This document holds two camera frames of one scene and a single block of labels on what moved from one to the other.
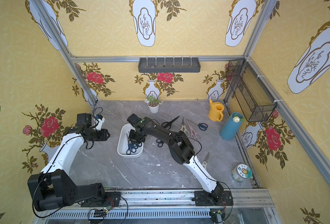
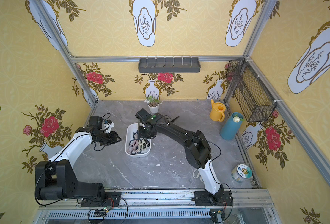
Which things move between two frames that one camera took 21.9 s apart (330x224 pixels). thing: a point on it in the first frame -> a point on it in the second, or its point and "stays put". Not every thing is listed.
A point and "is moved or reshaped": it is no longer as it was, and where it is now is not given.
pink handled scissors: (194, 136) is moved or reshaped
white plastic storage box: (123, 138) is moved or reshaped
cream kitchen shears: (183, 128) -> (144, 145)
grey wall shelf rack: (169, 65) stays put
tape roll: (241, 171) stays put
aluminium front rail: (171, 206) stays put
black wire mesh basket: (253, 101) stays put
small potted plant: (153, 103) stays put
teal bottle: (231, 128) stays put
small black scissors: (160, 143) is moved or reshaped
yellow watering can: (216, 113) stays put
